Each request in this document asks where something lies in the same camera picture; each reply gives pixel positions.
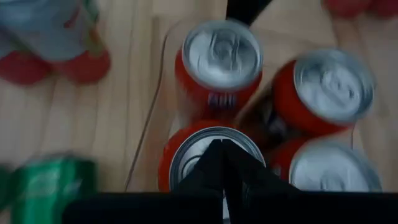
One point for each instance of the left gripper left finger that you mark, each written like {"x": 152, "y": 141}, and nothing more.
{"x": 202, "y": 186}

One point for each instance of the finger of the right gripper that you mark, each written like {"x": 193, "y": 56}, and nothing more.
{"x": 242, "y": 9}

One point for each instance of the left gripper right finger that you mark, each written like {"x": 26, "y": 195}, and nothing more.
{"x": 248, "y": 193}

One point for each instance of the red Fanta soda can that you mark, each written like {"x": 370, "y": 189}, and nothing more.
{"x": 332, "y": 87}
{"x": 222, "y": 56}
{"x": 169, "y": 155}
{"x": 332, "y": 171}

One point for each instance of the clear plastic bin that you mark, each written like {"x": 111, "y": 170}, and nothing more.
{"x": 166, "y": 93}

